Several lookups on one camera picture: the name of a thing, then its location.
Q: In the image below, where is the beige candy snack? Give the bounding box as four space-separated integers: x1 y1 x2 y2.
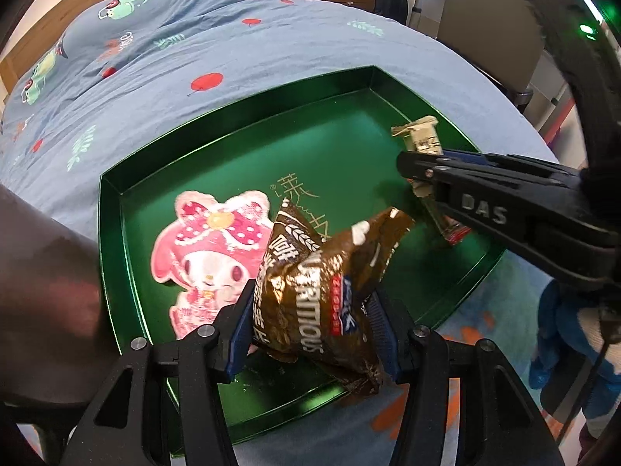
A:
390 115 462 241

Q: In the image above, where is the brown nutritious snack packet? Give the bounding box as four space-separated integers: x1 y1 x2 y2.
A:
253 200 414 395

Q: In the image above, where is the blue gloved right hand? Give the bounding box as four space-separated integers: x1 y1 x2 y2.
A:
528 280 620 426

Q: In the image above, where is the small red candy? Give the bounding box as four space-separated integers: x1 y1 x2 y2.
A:
443 224 472 246

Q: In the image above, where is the olive chair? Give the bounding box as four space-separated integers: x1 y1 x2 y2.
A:
438 0 544 111

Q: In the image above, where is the dark metallic mug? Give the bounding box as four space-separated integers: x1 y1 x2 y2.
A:
1 188 118 405

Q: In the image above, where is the black bag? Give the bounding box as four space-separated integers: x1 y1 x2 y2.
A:
374 0 408 25

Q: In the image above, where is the green tray box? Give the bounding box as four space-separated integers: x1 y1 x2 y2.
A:
99 66 501 443

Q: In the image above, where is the blue patterned bedsheet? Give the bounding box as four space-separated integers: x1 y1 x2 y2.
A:
0 0 583 466

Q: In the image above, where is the wooden headboard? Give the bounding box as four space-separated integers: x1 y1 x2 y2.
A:
0 0 220 103

